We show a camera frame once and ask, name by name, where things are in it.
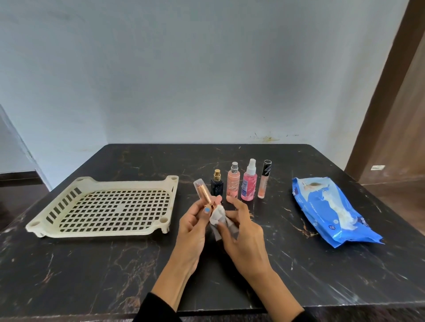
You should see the person's left hand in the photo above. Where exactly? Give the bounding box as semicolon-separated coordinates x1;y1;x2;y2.
172;195;223;270

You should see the person's right hand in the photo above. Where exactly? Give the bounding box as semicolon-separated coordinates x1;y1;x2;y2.
216;196;273;277

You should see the white wet wipe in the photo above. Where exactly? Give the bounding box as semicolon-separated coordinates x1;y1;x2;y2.
209;204;240;242

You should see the rose gold clear-capped bottle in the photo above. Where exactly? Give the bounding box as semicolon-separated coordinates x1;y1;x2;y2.
193;178;216;209

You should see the person's left forearm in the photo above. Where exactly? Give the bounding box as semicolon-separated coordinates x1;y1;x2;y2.
151;262;197;312

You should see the person's right forearm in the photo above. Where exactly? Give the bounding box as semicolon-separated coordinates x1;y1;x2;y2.
245;269;305;322

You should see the dark blue gold-capped perfume bottle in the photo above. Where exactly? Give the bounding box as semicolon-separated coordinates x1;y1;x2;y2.
211;169;224;197

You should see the peach spray bottle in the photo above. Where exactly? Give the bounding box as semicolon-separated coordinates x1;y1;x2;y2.
226;161;240;199

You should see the pink white-capped spray bottle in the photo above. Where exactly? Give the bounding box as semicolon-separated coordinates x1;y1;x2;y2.
241;158;258;202

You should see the slim black-capped perfume tube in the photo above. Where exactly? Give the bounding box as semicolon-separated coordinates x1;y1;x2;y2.
258;159;272;199

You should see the cream perforated plastic tray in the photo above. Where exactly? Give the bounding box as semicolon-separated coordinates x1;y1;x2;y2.
25;175;179;238

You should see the black left sleeve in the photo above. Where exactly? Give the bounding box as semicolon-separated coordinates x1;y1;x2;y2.
132;292;182;322

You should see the black sleeve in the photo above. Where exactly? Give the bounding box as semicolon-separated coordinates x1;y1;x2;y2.
291;309;317;322
132;292;182;322

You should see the blue wet wipes pack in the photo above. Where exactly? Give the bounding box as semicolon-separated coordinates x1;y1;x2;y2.
292;177;384;249

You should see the black right sleeve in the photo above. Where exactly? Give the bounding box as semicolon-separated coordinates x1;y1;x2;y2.
291;309;317;322

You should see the brown wooden door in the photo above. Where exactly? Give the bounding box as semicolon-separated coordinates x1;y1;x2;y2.
359;33;425;186

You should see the dark brown door frame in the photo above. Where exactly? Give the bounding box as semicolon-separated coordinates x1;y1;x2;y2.
344;0;425;182

